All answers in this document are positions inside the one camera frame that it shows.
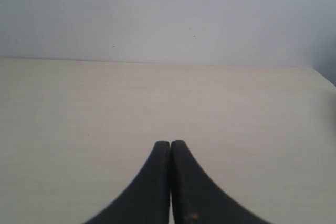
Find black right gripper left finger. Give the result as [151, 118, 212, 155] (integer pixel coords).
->
[87, 141, 171, 224]

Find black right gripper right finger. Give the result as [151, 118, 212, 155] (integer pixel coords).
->
[171, 140, 266, 224]

